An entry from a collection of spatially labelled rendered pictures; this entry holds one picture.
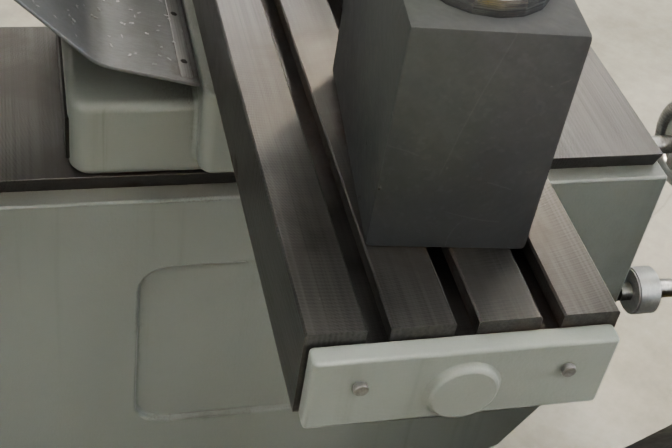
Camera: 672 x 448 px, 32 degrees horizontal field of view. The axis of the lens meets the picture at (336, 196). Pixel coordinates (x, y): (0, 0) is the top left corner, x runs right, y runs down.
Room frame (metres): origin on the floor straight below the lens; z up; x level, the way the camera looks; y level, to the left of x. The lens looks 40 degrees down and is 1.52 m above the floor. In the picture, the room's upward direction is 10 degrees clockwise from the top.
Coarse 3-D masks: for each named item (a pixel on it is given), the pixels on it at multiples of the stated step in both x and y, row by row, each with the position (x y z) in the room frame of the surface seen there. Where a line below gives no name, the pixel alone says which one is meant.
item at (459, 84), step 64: (384, 0) 0.69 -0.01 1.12; (448, 0) 0.65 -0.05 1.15; (512, 0) 0.64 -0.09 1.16; (384, 64) 0.66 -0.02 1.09; (448, 64) 0.62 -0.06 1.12; (512, 64) 0.63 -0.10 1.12; (576, 64) 0.64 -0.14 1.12; (384, 128) 0.62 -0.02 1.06; (448, 128) 0.62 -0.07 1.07; (512, 128) 0.63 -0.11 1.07; (384, 192) 0.61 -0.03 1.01; (448, 192) 0.62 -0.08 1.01; (512, 192) 0.63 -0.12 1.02
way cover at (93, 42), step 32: (64, 0) 0.90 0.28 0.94; (96, 0) 0.95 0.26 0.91; (128, 0) 0.98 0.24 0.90; (64, 32) 0.85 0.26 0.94; (96, 32) 0.89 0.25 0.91; (128, 32) 0.92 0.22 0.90; (160, 32) 0.94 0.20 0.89; (128, 64) 0.87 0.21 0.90; (160, 64) 0.89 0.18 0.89; (192, 64) 0.91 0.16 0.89
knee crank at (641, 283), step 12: (636, 276) 1.08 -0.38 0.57; (648, 276) 1.08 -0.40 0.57; (624, 288) 1.07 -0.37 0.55; (636, 288) 1.07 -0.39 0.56; (648, 288) 1.07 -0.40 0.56; (660, 288) 1.07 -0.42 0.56; (624, 300) 1.07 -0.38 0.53; (636, 300) 1.06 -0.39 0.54; (648, 300) 1.06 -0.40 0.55; (660, 300) 1.06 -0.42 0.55; (636, 312) 1.05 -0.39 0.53; (648, 312) 1.06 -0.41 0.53
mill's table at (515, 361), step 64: (192, 0) 1.03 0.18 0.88; (256, 0) 0.92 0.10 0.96; (320, 0) 0.94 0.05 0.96; (256, 64) 0.82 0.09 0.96; (320, 64) 0.83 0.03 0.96; (256, 128) 0.73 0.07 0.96; (320, 128) 0.75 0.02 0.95; (256, 192) 0.68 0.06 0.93; (320, 192) 0.67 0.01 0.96; (256, 256) 0.66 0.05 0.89; (320, 256) 0.60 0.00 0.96; (384, 256) 0.61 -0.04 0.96; (448, 256) 0.63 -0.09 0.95; (512, 256) 0.63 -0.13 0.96; (576, 256) 0.64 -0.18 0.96; (320, 320) 0.54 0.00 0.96; (384, 320) 0.55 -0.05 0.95; (448, 320) 0.56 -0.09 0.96; (512, 320) 0.57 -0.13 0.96; (576, 320) 0.58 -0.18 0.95; (320, 384) 0.51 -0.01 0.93; (384, 384) 0.52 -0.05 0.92; (448, 384) 0.53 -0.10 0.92; (512, 384) 0.55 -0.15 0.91; (576, 384) 0.57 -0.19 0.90
